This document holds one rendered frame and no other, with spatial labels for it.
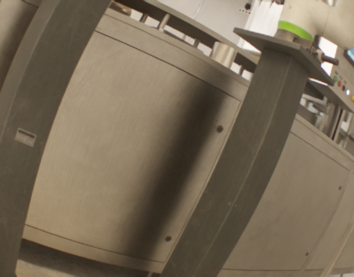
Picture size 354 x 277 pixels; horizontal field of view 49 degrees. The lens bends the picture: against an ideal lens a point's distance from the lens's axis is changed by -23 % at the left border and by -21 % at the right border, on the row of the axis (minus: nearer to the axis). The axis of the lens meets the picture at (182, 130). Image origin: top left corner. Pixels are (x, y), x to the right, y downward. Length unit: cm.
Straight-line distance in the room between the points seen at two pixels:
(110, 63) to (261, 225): 87
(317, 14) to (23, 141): 94
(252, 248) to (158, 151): 65
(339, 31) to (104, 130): 76
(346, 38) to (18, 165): 102
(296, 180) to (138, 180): 70
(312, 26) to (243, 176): 51
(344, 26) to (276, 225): 90
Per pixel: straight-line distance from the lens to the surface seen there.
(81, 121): 117
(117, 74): 119
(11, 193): 85
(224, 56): 150
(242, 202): 125
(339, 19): 134
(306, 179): 183
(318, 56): 127
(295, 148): 169
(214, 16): 645
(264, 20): 202
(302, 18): 132
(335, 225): 229
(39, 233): 125
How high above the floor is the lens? 60
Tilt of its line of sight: 1 degrees down
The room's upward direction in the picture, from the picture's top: 24 degrees clockwise
